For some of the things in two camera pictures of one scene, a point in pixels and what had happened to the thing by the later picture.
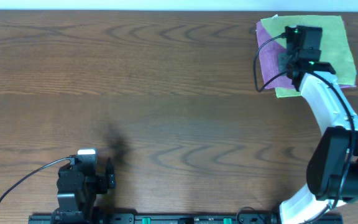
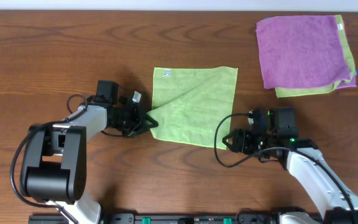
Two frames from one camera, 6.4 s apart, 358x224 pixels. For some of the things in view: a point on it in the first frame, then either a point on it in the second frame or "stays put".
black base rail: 176,218 stays put
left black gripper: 109,177 → 136,119
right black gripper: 285,61 → 243,140
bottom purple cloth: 344,86 stays put
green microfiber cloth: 334,47 → 188,103
